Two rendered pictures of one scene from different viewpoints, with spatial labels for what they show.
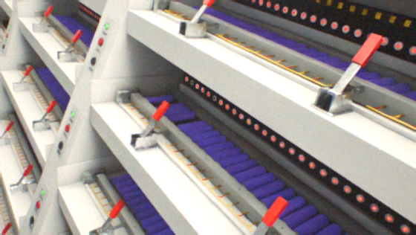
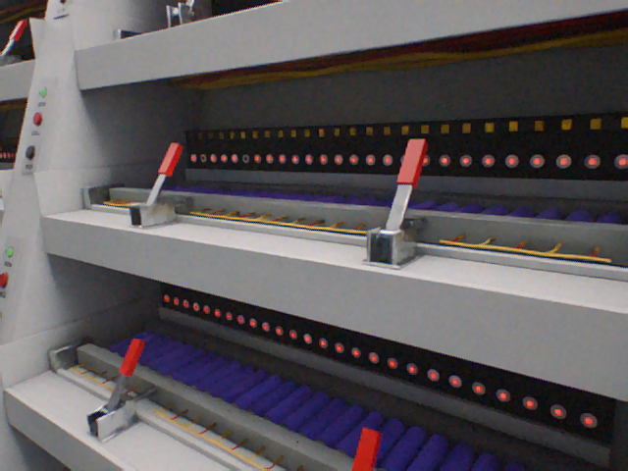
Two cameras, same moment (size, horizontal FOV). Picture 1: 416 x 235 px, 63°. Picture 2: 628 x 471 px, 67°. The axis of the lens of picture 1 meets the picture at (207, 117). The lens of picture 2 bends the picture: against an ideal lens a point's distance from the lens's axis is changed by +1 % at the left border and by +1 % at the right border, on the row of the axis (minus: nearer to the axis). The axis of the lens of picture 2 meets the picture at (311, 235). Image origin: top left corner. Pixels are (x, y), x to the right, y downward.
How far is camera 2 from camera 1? 0.24 m
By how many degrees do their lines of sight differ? 18
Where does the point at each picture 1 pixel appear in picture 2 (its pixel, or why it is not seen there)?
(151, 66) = (133, 148)
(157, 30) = (131, 45)
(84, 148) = (43, 303)
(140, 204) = (170, 361)
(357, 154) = not seen: outside the picture
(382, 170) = not seen: outside the picture
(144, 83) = (128, 177)
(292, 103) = not seen: outside the picture
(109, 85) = (68, 180)
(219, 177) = (298, 206)
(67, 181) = (22, 373)
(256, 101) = (325, 25)
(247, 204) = (358, 212)
